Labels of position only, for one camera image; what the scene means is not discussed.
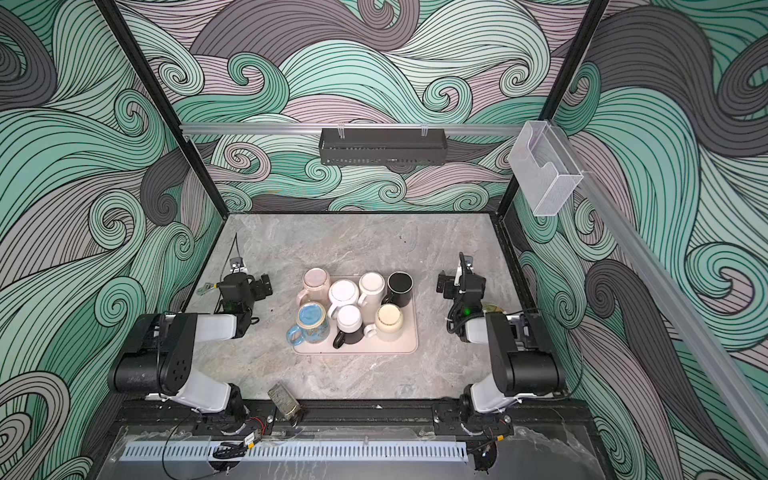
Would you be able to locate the blue mug yellow inside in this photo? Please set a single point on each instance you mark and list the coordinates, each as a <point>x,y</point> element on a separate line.
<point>311,326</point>

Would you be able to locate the pink silicone tray mat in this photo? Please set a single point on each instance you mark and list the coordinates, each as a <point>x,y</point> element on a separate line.
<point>406,344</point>

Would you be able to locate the white ribbed-bottom mug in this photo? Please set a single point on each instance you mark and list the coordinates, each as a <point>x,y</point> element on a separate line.
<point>341,293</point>

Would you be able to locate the black glossy mug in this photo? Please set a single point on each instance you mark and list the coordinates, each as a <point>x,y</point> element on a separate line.
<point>399,289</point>

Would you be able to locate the black mug white base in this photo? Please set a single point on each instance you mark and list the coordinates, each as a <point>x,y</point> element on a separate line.
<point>350,326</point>

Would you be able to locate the small metal device front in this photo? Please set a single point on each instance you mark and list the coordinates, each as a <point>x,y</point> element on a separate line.
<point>284,401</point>

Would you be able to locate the pink iridescent mug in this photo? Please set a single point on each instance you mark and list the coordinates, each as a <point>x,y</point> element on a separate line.
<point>315,287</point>

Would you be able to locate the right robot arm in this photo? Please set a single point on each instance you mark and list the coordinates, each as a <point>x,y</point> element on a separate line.
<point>521,366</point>

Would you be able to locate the black wire wall basket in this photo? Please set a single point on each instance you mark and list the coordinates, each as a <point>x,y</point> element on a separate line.
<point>382,146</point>

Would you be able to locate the clear acrylic wall holder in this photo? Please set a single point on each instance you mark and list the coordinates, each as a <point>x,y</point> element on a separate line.
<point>544,164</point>

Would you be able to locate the white slotted cable duct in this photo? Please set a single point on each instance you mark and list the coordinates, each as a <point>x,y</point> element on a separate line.
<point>399,450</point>

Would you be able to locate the tall white mug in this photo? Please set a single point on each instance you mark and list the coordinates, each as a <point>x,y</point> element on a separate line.
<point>372,286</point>

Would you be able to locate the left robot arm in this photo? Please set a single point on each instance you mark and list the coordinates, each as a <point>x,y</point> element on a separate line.
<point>156,357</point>

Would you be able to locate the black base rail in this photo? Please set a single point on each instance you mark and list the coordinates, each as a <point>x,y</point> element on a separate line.
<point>443,416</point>

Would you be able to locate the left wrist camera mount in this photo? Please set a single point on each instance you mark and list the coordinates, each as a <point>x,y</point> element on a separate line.
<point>237,265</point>

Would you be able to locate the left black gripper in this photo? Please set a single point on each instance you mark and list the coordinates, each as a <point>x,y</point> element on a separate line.
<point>257,287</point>

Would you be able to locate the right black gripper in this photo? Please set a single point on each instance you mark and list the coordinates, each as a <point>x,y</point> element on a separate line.
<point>447,284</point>

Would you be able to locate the colourful round tin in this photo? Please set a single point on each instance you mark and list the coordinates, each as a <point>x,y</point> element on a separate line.
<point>490,308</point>

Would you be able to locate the cream speckled mug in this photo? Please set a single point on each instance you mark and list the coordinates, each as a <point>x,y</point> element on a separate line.
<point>388,324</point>

